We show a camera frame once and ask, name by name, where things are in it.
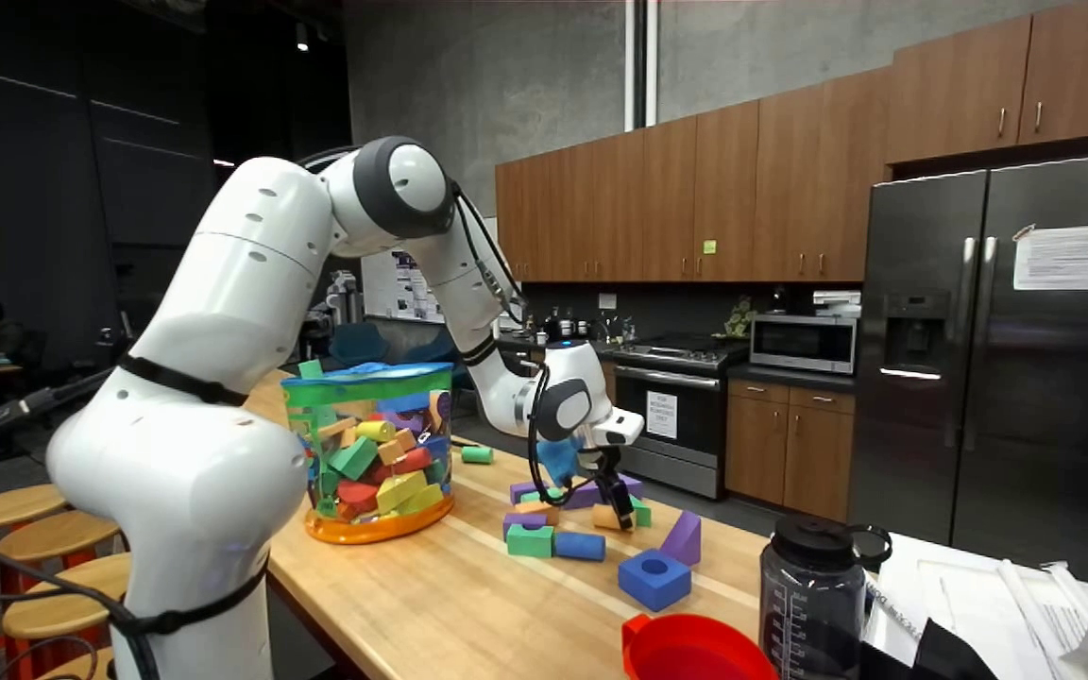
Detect black steel refrigerator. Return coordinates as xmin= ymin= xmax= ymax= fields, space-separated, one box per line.
xmin=847 ymin=149 xmax=1088 ymax=592

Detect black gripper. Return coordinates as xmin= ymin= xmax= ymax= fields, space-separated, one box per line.
xmin=586 ymin=443 xmax=640 ymax=532

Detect purple wedge block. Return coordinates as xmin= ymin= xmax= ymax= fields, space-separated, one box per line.
xmin=659 ymin=508 xmax=708 ymax=572

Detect wooden stool with red legs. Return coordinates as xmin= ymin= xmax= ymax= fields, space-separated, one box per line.
xmin=0 ymin=484 xmax=67 ymax=680
xmin=0 ymin=508 xmax=120 ymax=597
xmin=0 ymin=550 xmax=134 ymax=645
xmin=40 ymin=642 xmax=118 ymax=680

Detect clear bag of foam blocks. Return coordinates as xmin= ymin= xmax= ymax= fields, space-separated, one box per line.
xmin=280 ymin=361 xmax=460 ymax=550

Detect white paper on refrigerator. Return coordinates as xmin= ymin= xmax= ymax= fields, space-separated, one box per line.
xmin=1008 ymin=221 xmax=1088 ymax=294

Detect white vertical pipe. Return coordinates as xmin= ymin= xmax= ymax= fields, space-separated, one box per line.
xmin=625 ymin=0 xmax=664 ymax=132

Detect steel oven range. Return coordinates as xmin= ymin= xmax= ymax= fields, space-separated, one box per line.
xmin=613 ymin=336 xmax=749 ymax=502

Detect green arch block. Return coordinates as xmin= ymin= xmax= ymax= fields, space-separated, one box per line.
xmin=503 ymin=523 xmax=558 ymax=563

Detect green potted plant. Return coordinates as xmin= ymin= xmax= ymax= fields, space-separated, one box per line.
xmin=720 ymin=294 xmax=761 ymax=342

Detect brown upper cabinets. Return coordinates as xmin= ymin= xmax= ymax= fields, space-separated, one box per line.
xmin=492 ymin=0 xmax=1088 ymax=289

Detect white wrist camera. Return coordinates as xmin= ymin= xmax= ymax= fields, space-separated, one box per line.
xmin=592 ymin=412 xmax=645 ymax=450

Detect purple long triangle block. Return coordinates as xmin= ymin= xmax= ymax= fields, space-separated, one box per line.
xmin=565 ymin=472 xmax=645 ymax=512

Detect white item atop microwave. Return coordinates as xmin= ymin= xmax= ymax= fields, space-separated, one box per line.
xmin=809 ymin=289 xmax=864 ymax=317

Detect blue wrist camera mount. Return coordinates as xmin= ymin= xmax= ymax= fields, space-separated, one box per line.
xmin=533 ymin=430 xmax=584 ymax=489

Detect white label on oven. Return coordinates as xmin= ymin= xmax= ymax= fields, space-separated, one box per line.
xmin=644 ymin=387 xmax=684 ymax=443

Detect blue square block with hole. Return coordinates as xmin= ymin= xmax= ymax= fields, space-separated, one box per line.
xmin=615 ymin=546 xmax=696 ymax=615

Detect blue cylinder block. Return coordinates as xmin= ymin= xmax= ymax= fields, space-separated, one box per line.
xmin=552 ymin=528 xmax=608 ymax=568

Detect silver microwave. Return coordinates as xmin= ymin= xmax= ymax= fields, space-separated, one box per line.
xmin=744 ymin=309 xmax=864 ymax=378

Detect white paper stack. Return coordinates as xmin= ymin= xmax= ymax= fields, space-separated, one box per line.
xmin=863 ymin=528 xmax=1088 ymax=680

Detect red plastic bowl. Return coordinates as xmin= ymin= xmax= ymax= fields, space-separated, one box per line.
xmin=620 ymin=608 xmax=784 ymax=680

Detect dark water bottle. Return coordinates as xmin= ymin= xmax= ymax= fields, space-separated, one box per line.
xmin=761 ymin=512 xmax=901 ymax=680

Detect brown lower cabinet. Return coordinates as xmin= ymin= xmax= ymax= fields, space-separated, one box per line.
xmin=722 ymin=376 xmax=863 ymax=524

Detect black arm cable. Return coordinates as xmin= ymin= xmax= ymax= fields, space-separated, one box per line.
xmin=446 ymin=184 xmax=537 ymax=348

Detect teal chair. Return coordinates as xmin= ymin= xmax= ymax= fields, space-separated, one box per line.
xmin=323 ymin=317 xmax=464 ymax=372

